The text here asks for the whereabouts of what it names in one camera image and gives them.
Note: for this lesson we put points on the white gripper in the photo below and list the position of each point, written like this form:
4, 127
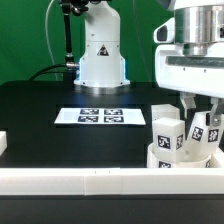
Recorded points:
203, 75

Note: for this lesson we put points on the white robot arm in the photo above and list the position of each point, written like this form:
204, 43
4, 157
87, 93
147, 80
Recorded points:
195, 25

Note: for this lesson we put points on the white marker tag sheet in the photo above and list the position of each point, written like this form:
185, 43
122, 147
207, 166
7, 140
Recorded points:
100, 116

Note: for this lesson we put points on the white U-shaped obstacle fence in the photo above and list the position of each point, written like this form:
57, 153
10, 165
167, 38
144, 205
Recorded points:
143, 181

